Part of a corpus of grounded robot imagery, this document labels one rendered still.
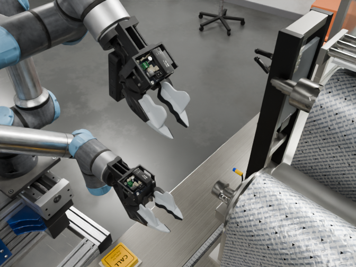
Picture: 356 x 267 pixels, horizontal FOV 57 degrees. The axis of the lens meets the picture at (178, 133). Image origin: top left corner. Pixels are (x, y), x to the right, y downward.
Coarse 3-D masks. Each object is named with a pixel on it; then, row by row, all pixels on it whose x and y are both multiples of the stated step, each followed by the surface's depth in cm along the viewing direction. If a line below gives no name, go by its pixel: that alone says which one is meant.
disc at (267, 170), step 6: (264, 168) 57; (270, 168) 61; (258, 174) 56; (270, 174) 62; (252, 180) 55; (246, 186) 54; (240, 198) 54; (234, 204) 54; (234, 210) 55; (228, 216) 55; (228, 222) 56
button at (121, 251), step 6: (120, 246) 88; (114, 252) 87; (120, 252) 87; (126, 252) 87; (108, 258) 86; (114, 258) 86; (120, 258) 86; (126, 258) 86; (132, 258) 86; (108, 264) 85; (114, 264) 85; (120, 264) 85; (126, 264) 85; (132, 264) 86
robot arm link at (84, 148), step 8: (80, 136) 87; (88, 136) 88; (72, 144) 87; (80, 144) 85; (88, 144) 85; (96, 144) 85; (72, 152) 87; (80, 152) 85; (88, 152) 83; (96, 152) 83; (80, 160) 85; (88, 160) 83; (88, 168) 84
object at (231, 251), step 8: (224, 248) 63; (232, 248) 61; (240, 248) 59; (224, 256) 65; (232, 256) 62; (240, 256) 60; (248, 256) 58; (224, 264) 67; (232, 264) 64; (240, 264) 62; (248, 264) 59; (256, 264) 57
